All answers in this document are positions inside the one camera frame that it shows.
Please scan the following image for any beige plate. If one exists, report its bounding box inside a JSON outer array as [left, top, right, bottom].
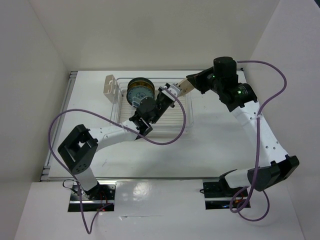
[[177, 78, 195, 98]]

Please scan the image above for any teal blue floral plate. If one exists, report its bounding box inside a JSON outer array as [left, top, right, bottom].
[[127, 77, 154, 87], [126, 86, 155, 107]]

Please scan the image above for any yellow patterned plate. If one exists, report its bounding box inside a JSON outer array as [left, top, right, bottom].
[[127, 77, 155, 93]]

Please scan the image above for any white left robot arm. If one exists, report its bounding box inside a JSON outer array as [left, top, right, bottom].
[[57, 84, 181, 200]]

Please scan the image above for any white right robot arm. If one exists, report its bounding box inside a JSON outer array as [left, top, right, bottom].
[[186, 56, 300, 197]]

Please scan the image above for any beige cutlery holder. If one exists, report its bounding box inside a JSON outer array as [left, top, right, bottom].
[[103, 74, 119, 104]]

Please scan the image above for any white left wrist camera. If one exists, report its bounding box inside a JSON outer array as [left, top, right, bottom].
[[159, 83, 182, 101]]

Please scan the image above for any white wire dish rack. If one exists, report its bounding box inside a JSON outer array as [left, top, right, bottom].
[[103, 75, 194, 138]]

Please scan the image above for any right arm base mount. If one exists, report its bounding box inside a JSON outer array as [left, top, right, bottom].
[[199, 178, 241, 210]]

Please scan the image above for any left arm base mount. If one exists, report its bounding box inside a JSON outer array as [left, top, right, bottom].
[[62, 179, 116, 213]]

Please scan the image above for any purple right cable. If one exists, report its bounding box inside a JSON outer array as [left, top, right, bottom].
[[228, 59, 288, 221]]

